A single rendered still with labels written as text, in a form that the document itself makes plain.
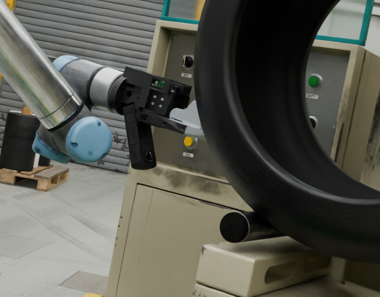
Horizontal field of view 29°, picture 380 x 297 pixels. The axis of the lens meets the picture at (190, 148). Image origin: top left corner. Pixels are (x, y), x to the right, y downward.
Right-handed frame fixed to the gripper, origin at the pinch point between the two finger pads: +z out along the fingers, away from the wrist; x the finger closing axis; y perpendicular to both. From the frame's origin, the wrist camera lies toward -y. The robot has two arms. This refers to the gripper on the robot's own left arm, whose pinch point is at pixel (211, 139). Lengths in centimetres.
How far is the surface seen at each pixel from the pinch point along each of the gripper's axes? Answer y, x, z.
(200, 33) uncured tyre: 15.7, -10.4, -1.5
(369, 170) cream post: 1.9, 25.6, 19.3
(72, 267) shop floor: -126, 240, -193
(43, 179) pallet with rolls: -140, 443, -402
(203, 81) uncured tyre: 9.0, -11.6, 2.1
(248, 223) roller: -8.6, -10.3, 15.4
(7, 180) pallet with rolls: -150, 425, -431
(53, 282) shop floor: -124, 204, -176
